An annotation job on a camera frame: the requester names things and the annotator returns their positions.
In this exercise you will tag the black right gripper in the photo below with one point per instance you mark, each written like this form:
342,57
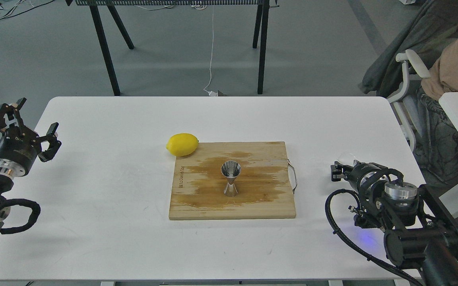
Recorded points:
19,155

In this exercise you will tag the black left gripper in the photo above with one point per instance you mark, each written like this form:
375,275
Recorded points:
355,172

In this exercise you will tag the steel double jigger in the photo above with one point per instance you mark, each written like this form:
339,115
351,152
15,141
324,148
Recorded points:
231,170

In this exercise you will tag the small clear glass cup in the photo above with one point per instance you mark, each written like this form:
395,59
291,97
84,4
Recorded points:
347,158

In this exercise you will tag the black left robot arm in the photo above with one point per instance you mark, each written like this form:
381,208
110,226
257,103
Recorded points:
118,221

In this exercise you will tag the wooden cutting board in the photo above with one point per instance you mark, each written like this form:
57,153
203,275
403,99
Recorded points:
213,198

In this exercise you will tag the white office chair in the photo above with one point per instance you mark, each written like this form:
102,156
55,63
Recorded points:
412,67

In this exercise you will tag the yellow lemon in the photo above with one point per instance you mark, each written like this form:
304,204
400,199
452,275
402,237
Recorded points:
182,144

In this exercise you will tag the black metal background table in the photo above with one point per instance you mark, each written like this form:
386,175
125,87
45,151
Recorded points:
172,30

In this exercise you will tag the person in tan shirt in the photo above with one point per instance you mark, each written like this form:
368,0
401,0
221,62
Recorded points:
433,35

